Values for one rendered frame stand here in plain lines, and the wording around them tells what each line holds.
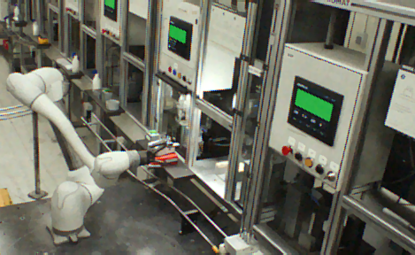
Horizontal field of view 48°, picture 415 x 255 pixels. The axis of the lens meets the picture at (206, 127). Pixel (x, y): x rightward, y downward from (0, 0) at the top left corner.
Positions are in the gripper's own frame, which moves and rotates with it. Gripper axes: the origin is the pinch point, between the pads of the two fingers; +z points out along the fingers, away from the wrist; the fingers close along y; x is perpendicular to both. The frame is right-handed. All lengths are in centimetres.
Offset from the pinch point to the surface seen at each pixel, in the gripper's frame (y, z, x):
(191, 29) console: 58, 20, 26
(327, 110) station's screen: 51, 18, -79
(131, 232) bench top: -44.4, -20.7, 1.7
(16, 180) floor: -112, -43, 201
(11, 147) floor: -112, -34, 270
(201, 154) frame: -19.7, 35.7, 28.2
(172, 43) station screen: 46, 18, 43
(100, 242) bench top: -44, -38, 0
